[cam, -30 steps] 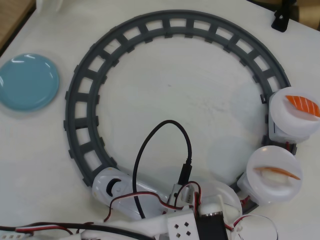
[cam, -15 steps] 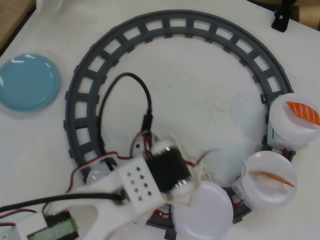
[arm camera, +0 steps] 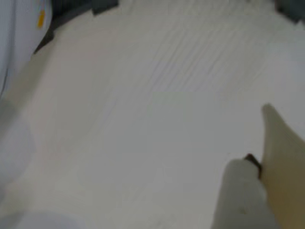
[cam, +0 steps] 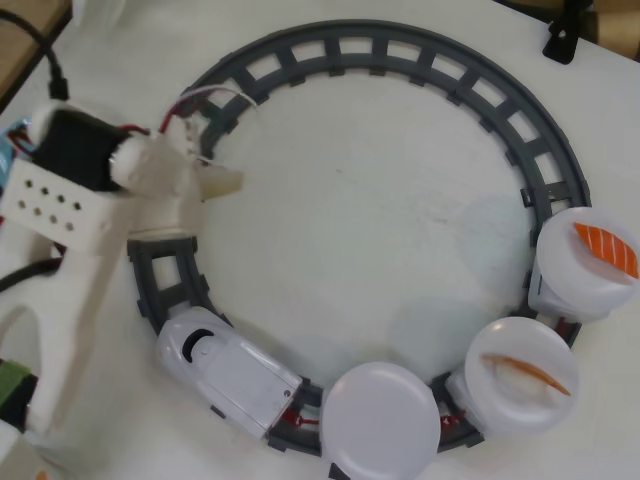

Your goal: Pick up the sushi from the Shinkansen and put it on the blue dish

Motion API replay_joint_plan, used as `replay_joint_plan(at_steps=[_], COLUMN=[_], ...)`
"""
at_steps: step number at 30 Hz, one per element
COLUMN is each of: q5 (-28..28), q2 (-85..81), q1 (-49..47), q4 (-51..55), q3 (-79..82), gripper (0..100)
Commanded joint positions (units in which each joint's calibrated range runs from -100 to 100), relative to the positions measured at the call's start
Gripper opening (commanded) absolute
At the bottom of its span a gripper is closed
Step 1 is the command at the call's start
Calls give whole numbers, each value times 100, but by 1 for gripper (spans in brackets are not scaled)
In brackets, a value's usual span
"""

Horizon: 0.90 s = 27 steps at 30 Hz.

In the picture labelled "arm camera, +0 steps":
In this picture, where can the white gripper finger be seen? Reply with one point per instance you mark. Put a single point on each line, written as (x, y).
(238, 198)

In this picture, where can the cream white sushi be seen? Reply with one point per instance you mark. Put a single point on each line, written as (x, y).
(286, 167)

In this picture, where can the white Shinkansen locomotive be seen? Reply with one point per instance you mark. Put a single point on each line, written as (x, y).
(19, 35)

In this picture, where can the grey circular toy track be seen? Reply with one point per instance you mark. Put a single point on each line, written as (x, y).
(104, 6)

